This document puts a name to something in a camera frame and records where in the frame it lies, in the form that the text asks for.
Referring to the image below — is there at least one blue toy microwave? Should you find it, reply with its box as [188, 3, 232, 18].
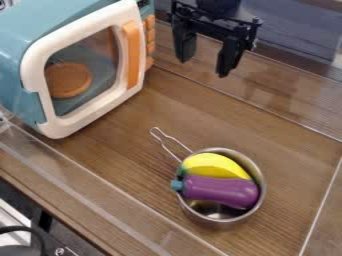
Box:
[0, 0, 154, 139]

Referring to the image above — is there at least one black cable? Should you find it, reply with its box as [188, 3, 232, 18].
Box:
[0, 225, 46, 256]

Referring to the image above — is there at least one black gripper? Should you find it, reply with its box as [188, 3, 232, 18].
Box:
[169, 0, 263, 78]

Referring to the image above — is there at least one purple toy eggplant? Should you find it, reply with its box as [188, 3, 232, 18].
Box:
[170, 175, 259, 209]

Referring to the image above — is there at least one silver pot with wire handle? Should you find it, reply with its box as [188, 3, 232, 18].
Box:
[149, 127, 267, 229]

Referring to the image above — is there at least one clear acrylic barrier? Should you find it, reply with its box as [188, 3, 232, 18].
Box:
[0, 111, 227, 256]

